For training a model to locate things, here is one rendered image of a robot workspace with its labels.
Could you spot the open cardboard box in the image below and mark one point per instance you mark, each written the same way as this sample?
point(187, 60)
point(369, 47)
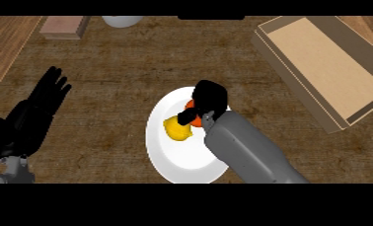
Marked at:
point(316, 68)

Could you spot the yellow and orange squash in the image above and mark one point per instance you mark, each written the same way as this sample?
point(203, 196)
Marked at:
point(178, 131)

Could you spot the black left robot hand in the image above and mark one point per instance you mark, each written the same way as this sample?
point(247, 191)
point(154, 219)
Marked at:
point(35, 111)

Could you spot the white round plate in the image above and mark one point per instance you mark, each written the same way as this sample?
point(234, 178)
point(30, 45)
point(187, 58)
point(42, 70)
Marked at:
point(185, 152)

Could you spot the white round bowl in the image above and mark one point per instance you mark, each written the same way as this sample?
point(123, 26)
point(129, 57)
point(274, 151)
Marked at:
point(123, 20)

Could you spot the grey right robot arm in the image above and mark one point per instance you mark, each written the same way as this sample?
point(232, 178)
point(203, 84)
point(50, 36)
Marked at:
point(249, 151)

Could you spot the small pinkish wooden block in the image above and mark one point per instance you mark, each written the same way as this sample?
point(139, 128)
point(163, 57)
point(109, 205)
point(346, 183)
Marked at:
point(63, 27)

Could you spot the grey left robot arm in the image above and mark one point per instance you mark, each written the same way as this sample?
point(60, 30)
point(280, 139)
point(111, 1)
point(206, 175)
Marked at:
point(16, 169)

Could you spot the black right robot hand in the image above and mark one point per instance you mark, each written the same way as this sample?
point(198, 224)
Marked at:
point(210, 97)

